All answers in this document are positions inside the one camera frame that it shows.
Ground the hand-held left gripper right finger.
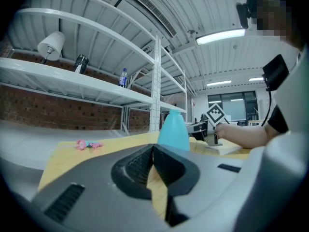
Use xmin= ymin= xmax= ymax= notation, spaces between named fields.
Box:
xmin=154 ymin=144 xmax=257 ymax=227

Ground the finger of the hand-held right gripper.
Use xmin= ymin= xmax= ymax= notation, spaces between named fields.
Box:
xmin=186 ymin=121 xmax=209 ymax=141

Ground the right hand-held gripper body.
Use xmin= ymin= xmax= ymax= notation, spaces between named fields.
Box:
xmin=200 ymin=102 xmax=230 ymax=147

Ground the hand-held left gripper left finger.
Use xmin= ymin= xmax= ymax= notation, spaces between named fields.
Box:
xmin=31 ymin=143 xmax=170 ymax=232

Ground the light blue plastic bottle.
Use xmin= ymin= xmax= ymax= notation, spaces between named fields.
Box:
xmin=157 ymin=108 xmax=191 ymax=152

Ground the person's right forearm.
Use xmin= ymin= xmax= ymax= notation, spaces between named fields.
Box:
xmin=215 ymin=123 xmax=276 ymax=149

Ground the small pink blue object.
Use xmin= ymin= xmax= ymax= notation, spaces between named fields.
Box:
xmin=76 ymin=139 xmax=105 ymax=151

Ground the blue-capped water bottle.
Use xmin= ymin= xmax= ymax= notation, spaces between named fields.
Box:
xmin=118 ymin=67 xmax=128 ymax=88

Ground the large dark-framed window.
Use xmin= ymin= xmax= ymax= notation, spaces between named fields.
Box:
xmin=207 ymin=90 xmax=259 ymax=123

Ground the narrow white metal shelf unit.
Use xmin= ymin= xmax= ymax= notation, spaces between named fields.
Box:
xmin=154 ymin=34 xmax=188 ymax=132

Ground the black chest-mounted device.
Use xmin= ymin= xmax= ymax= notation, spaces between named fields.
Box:
xmin=261 ymin=54 xmax=290 ymax=92

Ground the person's head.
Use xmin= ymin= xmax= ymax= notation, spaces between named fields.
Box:
xmin=255 ymin=0 xmax=300 ymax=43

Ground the wide white metal shelf unit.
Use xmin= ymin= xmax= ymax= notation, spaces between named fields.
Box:
xmin=0 ymin=0 xmax=162 ymax=133

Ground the white ceiling air conditioner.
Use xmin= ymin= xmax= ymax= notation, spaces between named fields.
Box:
xmin=112 ymin=0 xmax=179 ymax=46

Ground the white shade table lamp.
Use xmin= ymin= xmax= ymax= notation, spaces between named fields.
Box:
xmin=36 ymin=30 xmax=66 ymax=65

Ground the black chest device cable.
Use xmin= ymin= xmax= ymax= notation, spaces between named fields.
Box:
xmin=260 ymin=89 xmax=274 ymax=128

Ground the black head-worn camera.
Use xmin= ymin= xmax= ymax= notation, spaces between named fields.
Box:
xmin=236 ymin=2 xmax=250 ymax=30

